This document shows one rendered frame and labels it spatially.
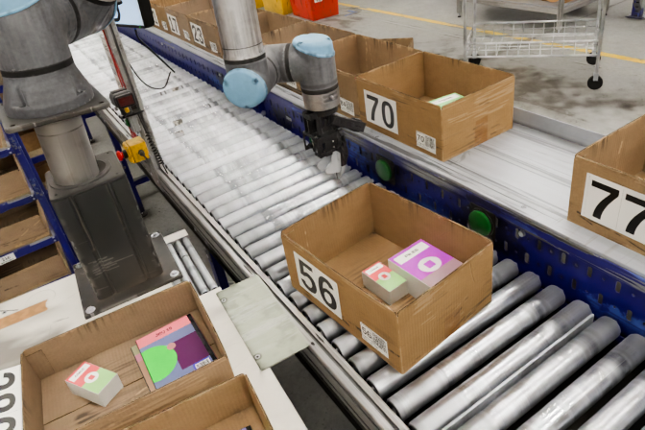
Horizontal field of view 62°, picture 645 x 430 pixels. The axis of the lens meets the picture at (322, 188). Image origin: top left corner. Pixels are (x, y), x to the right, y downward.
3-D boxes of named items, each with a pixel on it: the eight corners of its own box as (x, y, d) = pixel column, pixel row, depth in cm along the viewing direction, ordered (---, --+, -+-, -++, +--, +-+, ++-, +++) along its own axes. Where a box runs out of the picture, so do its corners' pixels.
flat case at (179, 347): (160, 401, 108) (158, 396, 107) (136, 345, 123) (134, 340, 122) (222, 367, 113) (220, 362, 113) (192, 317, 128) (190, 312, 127)
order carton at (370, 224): (290, 285, 135) (277, 231, 126) (374, 232, 149) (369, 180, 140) (402, 376, 107) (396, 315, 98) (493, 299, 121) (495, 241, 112)
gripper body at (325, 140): (304, 152, 137) (297, 108, 131) (331, 140, 141) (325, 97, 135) (322, 161, 132) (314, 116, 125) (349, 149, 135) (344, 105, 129)
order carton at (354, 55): (300, 96, 210) (293, 54, 201) (360, 74, 221) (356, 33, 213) (360, 124, 180) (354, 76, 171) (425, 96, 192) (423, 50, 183)
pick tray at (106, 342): (38, 382, 120) (18, 351, 115) (201, 308, 133) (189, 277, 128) (45, 489, 98) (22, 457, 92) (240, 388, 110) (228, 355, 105)
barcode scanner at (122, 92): (124, 125, 179) (112, 95, 175) (117, 120, 189) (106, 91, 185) (143, 118, 182) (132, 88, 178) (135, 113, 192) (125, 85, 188)
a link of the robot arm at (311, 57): (294, 32, 127) (335, 28, 124) (302, 82, 133) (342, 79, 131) (284, 44, 119) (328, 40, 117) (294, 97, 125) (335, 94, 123)
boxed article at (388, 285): (391, 306, 123) (389, 292, 121) (363, 285, 131) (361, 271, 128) (408, 295, 126) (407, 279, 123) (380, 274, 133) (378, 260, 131)
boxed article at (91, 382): (106, 408, 110) (97, 394, 108) (72, 394, 115) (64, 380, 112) (124, 387, 114) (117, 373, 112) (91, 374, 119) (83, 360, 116)
